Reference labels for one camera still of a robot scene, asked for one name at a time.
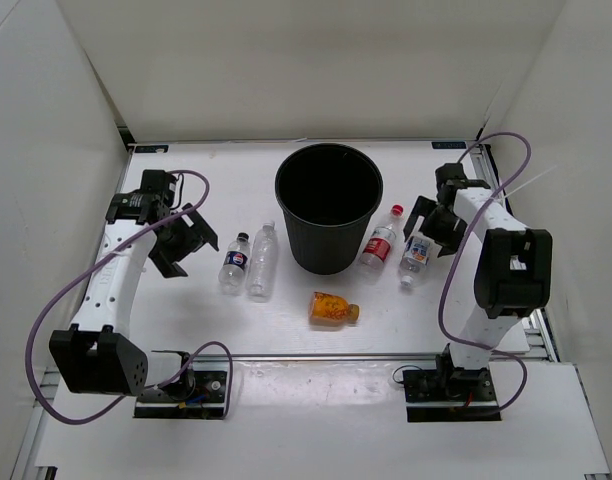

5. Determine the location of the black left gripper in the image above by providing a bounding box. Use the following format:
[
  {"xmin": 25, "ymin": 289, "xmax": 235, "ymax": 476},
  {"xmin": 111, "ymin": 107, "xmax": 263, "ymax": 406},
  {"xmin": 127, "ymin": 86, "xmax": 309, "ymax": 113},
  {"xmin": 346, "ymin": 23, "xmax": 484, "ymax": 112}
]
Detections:
[{"xmin": 148, "ymin": 203, "xmax": 217, "ymax": 278}]

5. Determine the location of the blue orange label bottle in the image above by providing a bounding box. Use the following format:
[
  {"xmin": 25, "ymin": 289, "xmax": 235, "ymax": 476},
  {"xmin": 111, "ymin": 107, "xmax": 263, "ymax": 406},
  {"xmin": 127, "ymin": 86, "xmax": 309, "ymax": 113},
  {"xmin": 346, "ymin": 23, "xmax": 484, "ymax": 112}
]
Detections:
[{"xmin": 399, "ymin": 232, "xmax": 433, "ymax": 290}]

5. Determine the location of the black plastic bin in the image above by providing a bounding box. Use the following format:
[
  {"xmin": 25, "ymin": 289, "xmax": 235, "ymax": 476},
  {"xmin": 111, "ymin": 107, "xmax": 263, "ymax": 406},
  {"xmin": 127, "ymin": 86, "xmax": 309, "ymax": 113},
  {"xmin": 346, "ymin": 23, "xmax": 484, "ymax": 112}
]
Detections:
[{"xmin": 274, "ymin": 143, "xmax": 383, "ymax": 275}]

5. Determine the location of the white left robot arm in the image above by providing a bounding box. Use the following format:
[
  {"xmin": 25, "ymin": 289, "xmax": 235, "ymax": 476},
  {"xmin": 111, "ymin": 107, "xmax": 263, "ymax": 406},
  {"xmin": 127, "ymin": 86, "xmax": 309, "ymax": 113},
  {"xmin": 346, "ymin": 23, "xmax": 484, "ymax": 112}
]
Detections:
[{"xmin": 49, "ymin": 191, "xmax": 218, "ymax": 396}]

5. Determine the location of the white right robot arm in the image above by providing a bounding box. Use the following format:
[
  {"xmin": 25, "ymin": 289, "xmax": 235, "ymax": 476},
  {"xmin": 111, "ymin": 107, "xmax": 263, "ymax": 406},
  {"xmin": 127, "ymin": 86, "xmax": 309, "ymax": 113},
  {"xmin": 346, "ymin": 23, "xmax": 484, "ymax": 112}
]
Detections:
[{"xmin": 404, "ymin": 181, "xmax": 553, "ymax": 400}]

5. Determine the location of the orange juice bottle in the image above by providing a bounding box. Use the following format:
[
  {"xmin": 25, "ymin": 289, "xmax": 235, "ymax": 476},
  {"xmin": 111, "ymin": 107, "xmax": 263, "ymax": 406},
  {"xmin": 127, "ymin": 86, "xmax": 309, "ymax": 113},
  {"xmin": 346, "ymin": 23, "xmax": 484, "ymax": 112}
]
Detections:
[{"xmin": 308, "ymin": 292, "xmax": 360, "ymax": 327}]

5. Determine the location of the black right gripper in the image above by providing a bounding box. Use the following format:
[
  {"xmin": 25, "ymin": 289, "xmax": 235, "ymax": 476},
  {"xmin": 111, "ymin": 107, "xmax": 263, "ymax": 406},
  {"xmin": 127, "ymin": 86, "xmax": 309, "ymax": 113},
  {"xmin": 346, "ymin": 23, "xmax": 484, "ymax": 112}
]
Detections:
[{"xmin": 403, "ymin": 196, "xmax": 468, "ymax": 258}]

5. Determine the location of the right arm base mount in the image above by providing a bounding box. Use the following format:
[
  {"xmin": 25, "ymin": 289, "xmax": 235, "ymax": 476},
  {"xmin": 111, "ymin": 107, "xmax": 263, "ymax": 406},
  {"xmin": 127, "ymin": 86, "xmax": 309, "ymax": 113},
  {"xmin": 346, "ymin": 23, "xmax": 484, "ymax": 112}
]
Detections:
[{"xmin": 392, "ymin": 353, "xmax": 501, "ymax": 423}]

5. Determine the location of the small pepsi bottle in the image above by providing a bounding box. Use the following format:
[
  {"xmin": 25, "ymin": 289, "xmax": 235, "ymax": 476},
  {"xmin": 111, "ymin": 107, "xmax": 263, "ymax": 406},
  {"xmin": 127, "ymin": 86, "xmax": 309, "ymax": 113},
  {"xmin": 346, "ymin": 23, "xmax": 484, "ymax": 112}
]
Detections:
[{"xmin": 218, "ymin": 232, "xmax": 251, "ymax": 295}]

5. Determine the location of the clear unlabeled plastic bottle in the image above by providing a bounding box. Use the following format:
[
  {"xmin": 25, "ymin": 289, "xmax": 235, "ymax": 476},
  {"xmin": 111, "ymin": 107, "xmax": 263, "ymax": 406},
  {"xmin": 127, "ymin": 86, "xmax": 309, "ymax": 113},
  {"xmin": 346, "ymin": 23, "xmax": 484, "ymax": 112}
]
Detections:
[{"xmin": 246, "ymin": 220, "xmax": 279, "ymax": 302}]

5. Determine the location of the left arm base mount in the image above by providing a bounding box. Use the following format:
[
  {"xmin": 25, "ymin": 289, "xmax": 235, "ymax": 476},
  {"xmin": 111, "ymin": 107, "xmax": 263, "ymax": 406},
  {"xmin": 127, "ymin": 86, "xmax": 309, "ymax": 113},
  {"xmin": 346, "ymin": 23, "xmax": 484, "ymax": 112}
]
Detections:
[{"xmin": 133, "ymin": 350, "xmax": 232, "ymax": 420}]

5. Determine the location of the red label water bottle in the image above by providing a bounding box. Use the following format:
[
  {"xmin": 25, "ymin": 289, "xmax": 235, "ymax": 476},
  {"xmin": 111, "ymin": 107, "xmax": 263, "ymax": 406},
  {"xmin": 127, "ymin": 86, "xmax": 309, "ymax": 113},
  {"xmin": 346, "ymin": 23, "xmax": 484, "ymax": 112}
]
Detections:
[{"xmin": 359, "ymin": 204, "xmax": 404, "ymax": 275}]

